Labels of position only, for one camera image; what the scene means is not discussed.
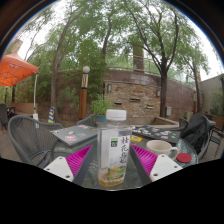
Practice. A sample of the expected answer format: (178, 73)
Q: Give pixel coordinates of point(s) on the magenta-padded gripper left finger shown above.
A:
(78, 159)

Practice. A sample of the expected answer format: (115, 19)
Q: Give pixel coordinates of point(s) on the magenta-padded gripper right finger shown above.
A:
(145, 159)

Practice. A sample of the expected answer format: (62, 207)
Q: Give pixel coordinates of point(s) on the clear white-capped drink bottle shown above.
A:
(115, 150)

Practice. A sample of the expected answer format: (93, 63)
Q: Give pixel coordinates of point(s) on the white ceramic mug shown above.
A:
(160, 148)

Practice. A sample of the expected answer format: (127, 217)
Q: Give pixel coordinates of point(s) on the grey laptop with stickers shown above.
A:
(73, 135)

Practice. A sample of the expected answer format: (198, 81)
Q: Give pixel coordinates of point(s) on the black laptop with stickers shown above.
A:
(156, 132)

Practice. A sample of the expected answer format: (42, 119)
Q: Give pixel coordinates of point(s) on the flat round red coaster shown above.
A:
(184, 157)

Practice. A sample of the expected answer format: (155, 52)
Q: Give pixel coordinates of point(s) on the blue yellow striped bollard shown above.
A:
(51, 115)

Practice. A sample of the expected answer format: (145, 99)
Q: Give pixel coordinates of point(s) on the black backpack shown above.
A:
(196, 131)

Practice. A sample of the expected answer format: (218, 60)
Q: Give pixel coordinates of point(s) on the potted green plant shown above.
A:
(100, 105)

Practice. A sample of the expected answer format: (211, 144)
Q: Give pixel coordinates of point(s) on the dark forked-trunk tree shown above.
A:
(163, 96)

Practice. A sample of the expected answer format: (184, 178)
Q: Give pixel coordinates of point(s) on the slender leaning-trunk tree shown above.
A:
(53, 93)

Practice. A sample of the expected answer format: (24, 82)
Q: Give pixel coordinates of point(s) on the black metal patio chair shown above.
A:
(218, 140)

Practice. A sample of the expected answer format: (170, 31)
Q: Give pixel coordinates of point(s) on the dark wicker chair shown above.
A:
(4, 115)

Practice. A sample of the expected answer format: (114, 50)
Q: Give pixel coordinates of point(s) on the orange canopy tent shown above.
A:
(15, 68)

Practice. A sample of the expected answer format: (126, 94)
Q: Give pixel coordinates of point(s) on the grey wall utility box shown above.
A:
(168, 111)

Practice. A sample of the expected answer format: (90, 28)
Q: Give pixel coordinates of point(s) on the globe-topped wooden lamp post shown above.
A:
(83, 100)

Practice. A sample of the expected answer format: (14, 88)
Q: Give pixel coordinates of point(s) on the wall lantern lamp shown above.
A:
(109, 88)
(158, 93)

